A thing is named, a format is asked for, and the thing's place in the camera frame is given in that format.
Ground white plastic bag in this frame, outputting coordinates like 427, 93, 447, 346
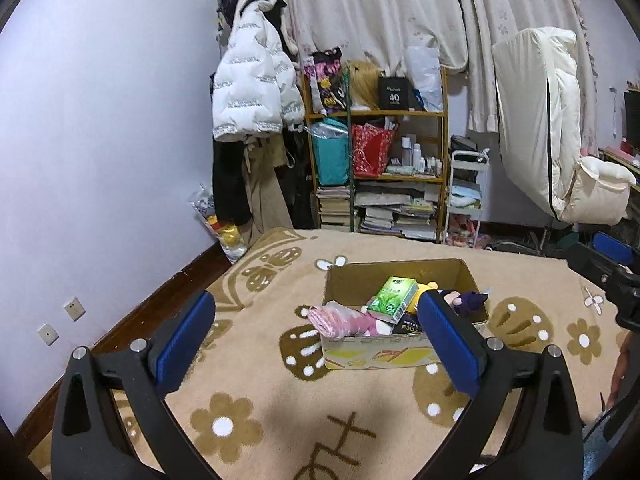
402, 46, 444, 112

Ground black hanging coat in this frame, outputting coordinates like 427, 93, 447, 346
211, 137, 253, 227

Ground wooden shelf rack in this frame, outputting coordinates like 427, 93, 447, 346
301, 65, 449, 246

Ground red patterned bag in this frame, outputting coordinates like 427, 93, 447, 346
350, 124, 398, 180

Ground beige hanging trousers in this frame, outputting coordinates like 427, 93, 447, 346
241, 135, 296, 234

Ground stack of old books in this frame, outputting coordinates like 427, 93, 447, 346
315, 185, 352, 233

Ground white trolley cart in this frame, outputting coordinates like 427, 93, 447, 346
442, 135, 491, 252

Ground green tissue pack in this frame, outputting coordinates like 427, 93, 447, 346
366, 276, 420, 324

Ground teal storage bag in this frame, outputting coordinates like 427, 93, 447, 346
311, 120, 349, 187

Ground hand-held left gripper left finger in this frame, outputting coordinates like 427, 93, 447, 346
50, 290, 221, 480

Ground cream padded quilt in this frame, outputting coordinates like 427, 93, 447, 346
491, 26, 638, 225

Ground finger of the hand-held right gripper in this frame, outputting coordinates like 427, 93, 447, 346
592, 231, 634, 267
566, 242, 627, 287

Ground purple plush toy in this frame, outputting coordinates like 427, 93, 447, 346
440, 287, 490, 319

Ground clear plastic bag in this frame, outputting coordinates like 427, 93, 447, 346
306, 120, 348, 139

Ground pink swirl plush cushion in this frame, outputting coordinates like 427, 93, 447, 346
306, 301, 376, 342

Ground person's right hand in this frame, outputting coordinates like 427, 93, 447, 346
608, 344, 633, 411

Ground pile of books and papers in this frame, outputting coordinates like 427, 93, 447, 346
353, 179, 442, 242

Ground pink toys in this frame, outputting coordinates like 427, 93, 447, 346
445, 212, 489, 252

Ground wooden desk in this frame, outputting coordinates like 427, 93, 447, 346
599, 146, 640, 187

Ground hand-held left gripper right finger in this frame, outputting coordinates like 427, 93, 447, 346
417, 290, 586, 480

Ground black gift box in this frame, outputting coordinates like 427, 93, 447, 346
377, 76, 416, 112

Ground metal chair frame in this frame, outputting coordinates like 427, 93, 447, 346
529, 216, 559, 257

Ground group of cosmetic bottles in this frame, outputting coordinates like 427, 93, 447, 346
399, 133, 445, 178

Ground blonde wig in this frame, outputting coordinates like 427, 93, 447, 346
347, 59, 384, 111

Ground dark monitor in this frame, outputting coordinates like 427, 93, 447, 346
622, 87, 640, 154

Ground white puffer jacket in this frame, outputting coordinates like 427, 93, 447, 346
210, 0, 307, 143

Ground black pouch with gold print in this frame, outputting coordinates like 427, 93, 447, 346
389, 312, 427, 337

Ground cardboard box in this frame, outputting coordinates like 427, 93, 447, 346
321, 258, 491, 371

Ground light blue cloth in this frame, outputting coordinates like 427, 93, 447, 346
447, 184, 483, 210

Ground plastic bag of snacks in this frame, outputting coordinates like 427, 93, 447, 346
187, 182, 249, 264

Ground black printed bag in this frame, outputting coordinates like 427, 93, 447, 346
303, 47, 349, 114

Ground yellow plush toy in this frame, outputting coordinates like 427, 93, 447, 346
405, 282, 442, 313

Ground tan patterned blanket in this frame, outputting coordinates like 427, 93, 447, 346
27, 226, 631, 480

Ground black hanging garment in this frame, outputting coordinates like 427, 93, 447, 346
275, 125, 319, 229

